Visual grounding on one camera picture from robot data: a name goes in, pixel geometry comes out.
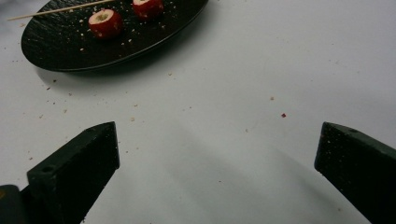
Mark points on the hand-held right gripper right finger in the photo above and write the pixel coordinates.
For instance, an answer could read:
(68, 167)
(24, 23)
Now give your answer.
(361, 165)

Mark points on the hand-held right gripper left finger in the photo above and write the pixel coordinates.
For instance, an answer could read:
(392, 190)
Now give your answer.
(77, 168)

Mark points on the black textured round plate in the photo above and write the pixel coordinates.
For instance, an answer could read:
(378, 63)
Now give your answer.
(62, 49)

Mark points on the thin wooden skewer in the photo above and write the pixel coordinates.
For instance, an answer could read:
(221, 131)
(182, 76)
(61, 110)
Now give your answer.
(46, 11)

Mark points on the red hawthorn fruit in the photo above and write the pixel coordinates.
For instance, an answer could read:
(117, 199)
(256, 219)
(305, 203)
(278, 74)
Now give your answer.
(106, 26)
(148, 9)

